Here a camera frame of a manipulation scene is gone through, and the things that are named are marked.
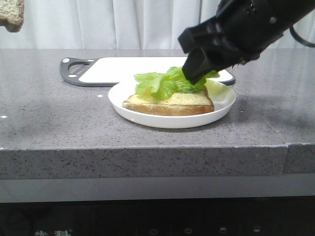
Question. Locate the toasted bread slice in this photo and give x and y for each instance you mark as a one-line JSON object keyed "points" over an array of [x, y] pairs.
{"points": [[12, 15], [179, 104]]}

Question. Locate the white curtain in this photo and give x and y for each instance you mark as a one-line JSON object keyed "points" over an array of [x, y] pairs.
{"points": [[106, 24]]}

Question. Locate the black appliance control panel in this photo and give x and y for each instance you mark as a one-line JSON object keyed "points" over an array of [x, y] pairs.
{"points": [[279, 216]]}

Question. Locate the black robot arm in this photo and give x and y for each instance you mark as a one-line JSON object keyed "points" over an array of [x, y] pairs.
{"points": [[285, 12]]}

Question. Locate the white black cutting board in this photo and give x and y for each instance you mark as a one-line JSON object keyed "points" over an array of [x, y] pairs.
{"points": [[109, 71]]}

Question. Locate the green lettuce leaf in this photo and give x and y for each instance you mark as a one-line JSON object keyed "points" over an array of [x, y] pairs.
{"points": [[163, 85]]}

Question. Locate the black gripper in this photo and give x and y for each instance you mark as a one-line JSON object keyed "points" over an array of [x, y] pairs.
{"points": [[237, 34]]}

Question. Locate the white round plate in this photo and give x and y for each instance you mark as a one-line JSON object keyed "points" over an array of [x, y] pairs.
{"points": [[223, 98]]}

